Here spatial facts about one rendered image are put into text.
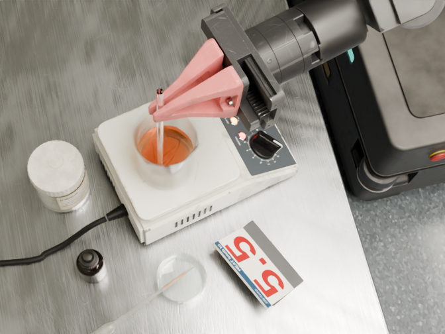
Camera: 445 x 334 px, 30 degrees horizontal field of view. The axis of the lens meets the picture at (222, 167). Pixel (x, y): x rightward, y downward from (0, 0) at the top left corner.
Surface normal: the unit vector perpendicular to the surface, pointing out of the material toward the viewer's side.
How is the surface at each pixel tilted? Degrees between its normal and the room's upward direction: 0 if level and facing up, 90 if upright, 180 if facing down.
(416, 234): 0
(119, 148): 0
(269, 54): 19
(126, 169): 0
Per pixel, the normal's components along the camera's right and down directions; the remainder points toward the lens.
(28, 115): 0.07, -0.33
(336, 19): 0.20, -0.08
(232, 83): -0.25, -0.14
